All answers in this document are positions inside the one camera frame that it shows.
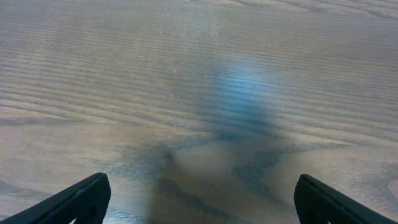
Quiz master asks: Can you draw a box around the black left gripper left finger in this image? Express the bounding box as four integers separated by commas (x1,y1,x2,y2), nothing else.
1,172,111,224

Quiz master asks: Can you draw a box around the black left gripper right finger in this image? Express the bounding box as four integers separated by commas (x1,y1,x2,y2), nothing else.
294,174,397,224

